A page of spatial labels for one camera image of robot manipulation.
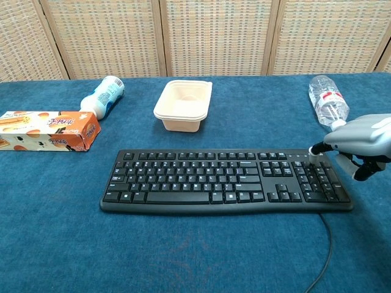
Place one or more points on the white blue yogurt bottle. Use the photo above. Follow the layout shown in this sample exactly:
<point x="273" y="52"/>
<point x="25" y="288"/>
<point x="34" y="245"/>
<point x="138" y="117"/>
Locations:
<point x="104" y="97"/>

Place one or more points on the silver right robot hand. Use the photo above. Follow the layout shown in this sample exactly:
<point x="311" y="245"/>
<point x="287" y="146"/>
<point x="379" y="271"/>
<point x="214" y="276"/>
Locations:
<point x="357" y="134"/>

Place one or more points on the woven wooden folding screen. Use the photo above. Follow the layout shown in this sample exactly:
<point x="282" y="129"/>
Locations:
<point x="214" y="36"/>

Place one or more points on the clear plastic water bottle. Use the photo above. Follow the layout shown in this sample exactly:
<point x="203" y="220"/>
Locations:
<point x="328" y="102"/>

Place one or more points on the black Logitech keyboard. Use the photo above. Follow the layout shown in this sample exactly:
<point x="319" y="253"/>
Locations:
<point x="214" y="183"/>

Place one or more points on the orange snack cardboard box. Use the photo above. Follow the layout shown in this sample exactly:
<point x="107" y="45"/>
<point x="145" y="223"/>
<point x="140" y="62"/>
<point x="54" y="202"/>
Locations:
<point x="46" y="131"/>

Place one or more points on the beige plastic food container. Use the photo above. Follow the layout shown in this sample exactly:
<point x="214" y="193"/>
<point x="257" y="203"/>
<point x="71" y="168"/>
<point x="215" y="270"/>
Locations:
<point x="183" y="105"/>

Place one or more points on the blue fabric tablecloth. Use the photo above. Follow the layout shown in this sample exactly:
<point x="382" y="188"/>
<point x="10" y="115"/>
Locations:
<point x="91" y="229"/>

